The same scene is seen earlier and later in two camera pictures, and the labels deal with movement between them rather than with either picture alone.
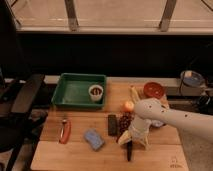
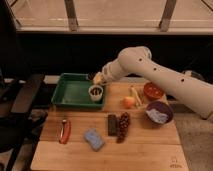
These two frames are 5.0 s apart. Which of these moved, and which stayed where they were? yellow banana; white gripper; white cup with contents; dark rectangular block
Moved: white gripper
Stayed: dark rectangular block; yellow banana; white cup with contents
